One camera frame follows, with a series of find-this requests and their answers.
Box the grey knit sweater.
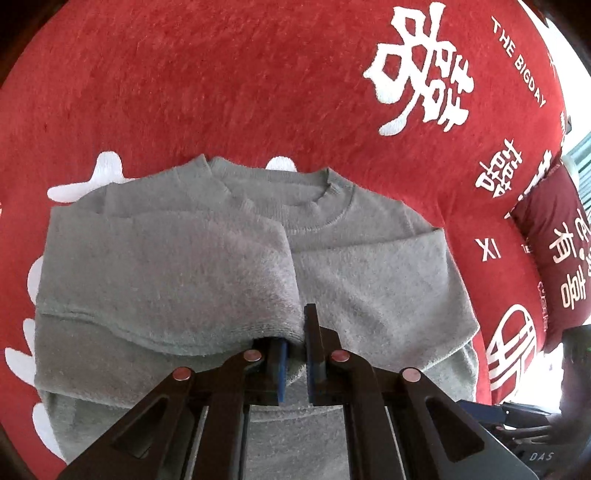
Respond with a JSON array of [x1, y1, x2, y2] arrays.
[[33, 154, 481, 480]]

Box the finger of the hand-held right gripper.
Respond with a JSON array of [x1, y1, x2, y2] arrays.
[[457, 399, 506, 428]]

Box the red printed blanket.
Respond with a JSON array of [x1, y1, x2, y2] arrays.
[[0, 0, 571, 480]]

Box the dark red printed pillow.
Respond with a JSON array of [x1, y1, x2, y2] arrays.
[[510, 161, 591, 341]]

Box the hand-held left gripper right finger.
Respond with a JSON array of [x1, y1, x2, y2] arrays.
[[302, 303, 550, 480]]

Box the teal window shutter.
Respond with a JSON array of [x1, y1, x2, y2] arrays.
[[562, 133, 591, 222]]

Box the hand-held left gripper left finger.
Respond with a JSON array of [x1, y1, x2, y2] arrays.
[[58, 339, 291, 480]]

